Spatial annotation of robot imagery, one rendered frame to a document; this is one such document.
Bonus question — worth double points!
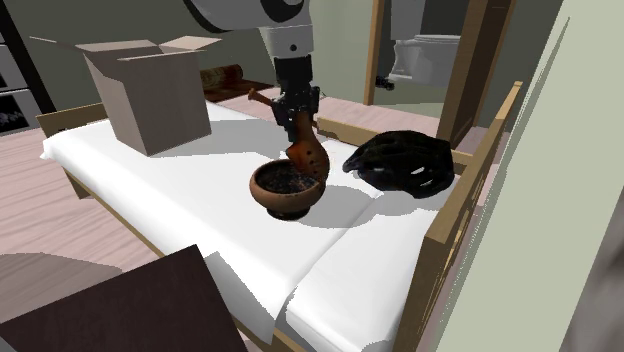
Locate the brown wooden slotted spoon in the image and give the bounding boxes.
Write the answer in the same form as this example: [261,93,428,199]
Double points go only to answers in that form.
[247,88,331,184]

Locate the rolled brown patterned rug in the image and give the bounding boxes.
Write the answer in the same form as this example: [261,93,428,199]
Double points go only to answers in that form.
[199,63,275,104]

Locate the brown bowl with dark contents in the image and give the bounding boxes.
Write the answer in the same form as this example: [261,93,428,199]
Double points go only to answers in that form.
[248,158,327,221]

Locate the black bicycle helmet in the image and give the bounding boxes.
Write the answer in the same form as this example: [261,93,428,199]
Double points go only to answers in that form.
[342,129,456,200]

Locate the white toilet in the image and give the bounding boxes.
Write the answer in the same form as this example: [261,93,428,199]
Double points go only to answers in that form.
[388,33,462,89]

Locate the wooden bed with white sheets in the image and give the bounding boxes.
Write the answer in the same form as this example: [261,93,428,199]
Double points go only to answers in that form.
[35,80,524,352]

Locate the open cardboard box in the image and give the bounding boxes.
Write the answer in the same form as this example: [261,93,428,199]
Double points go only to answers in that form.
[30,34,223,158]

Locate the wooden door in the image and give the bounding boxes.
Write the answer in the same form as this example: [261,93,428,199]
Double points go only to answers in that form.
[435,0,518,150]

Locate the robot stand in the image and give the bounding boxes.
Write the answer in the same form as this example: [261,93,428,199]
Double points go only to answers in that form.
[0,244,250,352]

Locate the dark oven cabinet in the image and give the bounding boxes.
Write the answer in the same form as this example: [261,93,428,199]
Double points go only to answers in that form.
[0,0,57,137]

